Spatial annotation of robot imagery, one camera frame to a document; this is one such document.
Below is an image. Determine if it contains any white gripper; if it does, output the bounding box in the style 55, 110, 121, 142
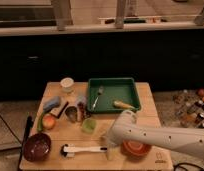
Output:
100, 131, 121, 161

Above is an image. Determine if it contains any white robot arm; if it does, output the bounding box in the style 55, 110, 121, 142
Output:
105, 110, 204, 159

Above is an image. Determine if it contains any small green cup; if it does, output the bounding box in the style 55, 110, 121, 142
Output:
82, 118, 96, 134

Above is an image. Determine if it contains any metal cup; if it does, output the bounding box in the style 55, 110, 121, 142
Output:
65, 106, 77, 122

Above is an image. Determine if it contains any white cup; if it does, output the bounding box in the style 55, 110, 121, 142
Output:
60, 77, 74, 93

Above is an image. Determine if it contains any orange bowl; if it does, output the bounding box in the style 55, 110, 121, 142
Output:
121, 141, 152, 157

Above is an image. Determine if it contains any brown spice bottle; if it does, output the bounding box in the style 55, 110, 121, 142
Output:
76, 96, 86, 122

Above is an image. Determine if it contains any green plastic tray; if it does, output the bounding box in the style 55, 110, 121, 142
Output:
87, 78, 141, 114

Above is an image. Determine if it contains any metal spoon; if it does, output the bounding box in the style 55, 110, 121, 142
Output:
92, 86, 104, 110

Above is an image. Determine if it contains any black stick tool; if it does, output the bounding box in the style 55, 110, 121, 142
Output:
57, 102, 69, 119

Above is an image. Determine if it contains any red yellow apple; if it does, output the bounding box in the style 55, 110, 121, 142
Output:
42, 114, 56, 130

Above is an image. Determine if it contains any blue sponge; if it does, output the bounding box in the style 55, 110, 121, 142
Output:
43, 96, 61, 112

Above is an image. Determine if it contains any green pepper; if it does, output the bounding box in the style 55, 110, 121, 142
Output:
37, 112, 45, 132

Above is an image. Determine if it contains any spice jars box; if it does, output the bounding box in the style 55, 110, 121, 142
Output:
173, 89, 204, 129

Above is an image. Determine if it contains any dark red bowl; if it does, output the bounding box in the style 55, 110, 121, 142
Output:
23, 133, 51, 162

